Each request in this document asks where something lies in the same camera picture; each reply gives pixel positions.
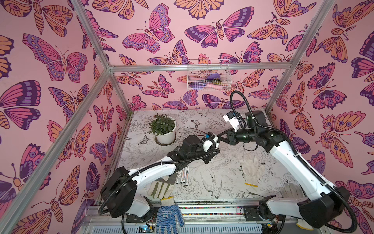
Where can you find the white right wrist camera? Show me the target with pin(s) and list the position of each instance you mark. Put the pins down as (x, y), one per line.
(233, 120)

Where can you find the white plant pot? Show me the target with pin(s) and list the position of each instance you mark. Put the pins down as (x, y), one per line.
(164, 138)

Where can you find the white knit glove right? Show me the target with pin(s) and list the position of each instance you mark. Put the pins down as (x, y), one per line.
(290, 190)

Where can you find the blue dotted glove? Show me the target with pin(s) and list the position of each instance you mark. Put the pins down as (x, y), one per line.
(168, 217)

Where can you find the grey white work glove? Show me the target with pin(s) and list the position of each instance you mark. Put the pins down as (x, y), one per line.
(162, 187)

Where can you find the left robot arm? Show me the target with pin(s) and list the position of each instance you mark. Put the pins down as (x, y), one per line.
(119, 193)

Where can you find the wire wall basket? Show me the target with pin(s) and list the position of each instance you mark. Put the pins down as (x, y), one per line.
(209, 76)

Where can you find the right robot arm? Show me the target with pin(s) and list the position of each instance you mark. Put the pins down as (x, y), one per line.
(324, 203)

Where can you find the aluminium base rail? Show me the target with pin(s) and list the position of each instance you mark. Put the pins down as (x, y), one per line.
(232, 216)

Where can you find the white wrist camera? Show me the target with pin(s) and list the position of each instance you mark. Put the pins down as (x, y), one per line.
(210, 140)
(233, 120)

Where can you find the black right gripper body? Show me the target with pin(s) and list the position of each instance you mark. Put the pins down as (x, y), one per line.
(230, 137)

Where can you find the white knit glove on table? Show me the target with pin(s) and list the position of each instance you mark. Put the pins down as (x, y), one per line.
(252, 169)

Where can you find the green potted plant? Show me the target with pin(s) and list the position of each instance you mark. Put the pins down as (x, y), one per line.
(162, 124)

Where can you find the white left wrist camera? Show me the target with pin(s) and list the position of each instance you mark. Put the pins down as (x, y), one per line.
(210, 140)

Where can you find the white marker pen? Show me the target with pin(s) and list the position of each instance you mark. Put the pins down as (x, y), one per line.
(186, 179)
(179, 176)
(183, 176)

